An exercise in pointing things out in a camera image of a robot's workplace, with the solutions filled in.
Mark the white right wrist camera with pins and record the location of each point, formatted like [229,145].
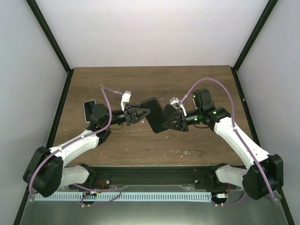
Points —
[178,105]

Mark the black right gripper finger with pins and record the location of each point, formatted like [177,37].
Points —
[177,112]
[174,124]

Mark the black aluminium frame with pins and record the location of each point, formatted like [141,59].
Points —
[144,149]

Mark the phone in light-blue case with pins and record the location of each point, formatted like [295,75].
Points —
[87,107]

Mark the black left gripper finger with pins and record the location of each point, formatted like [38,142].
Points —
[137,116]
[139,108]

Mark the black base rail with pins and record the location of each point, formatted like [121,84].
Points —
[203,177]

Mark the blue phone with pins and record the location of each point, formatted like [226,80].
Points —
[169,111]

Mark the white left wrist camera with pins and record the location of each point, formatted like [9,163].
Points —
[125,99]

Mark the light-blue slotted cable duct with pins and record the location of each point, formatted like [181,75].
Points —
[130,197]

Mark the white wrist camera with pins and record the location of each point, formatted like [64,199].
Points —
[125,99]
[178,105]

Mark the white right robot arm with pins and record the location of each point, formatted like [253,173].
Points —
[234,140]

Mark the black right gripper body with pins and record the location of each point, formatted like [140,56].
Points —
[184,124]

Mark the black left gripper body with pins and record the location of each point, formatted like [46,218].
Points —
[127,112]

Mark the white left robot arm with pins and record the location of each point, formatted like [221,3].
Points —
[70,145]

